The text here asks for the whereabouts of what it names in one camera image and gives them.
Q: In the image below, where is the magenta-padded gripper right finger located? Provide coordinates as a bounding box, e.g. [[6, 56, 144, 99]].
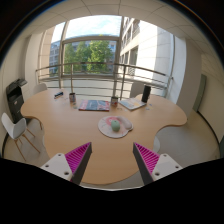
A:
[[132, 142, 184, 186]]

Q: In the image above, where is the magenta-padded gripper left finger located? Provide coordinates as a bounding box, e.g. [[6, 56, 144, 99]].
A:
[[39, 142, 93, 186]]

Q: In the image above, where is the mint green computer mouse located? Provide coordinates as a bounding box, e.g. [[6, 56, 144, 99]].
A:
[[110, 119, 121, 132]]

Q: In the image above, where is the round white pink mouse pad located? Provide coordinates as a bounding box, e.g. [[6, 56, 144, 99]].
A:
[[97, 115, 134, 139]]

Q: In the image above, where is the red and dark magazine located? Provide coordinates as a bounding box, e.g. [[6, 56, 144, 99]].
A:
[[78, 99, 111, 112]]

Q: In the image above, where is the white open booklet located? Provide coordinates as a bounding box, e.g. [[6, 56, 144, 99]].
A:
[[118, 97, 148, 111]]

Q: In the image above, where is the black cylindrical speaker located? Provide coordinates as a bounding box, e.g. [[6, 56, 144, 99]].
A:
[[141, 84, 152, 104]]

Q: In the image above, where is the white chair with wooden legs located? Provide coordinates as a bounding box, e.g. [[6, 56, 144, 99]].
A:
[[0, 112, 42, 161]]

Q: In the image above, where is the black office printer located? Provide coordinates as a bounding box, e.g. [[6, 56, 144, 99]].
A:
[[5, 78, 30, 124]]

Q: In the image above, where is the metal balcony railing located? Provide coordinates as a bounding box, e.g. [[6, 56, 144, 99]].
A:
[[34, 61, 174, 98]]

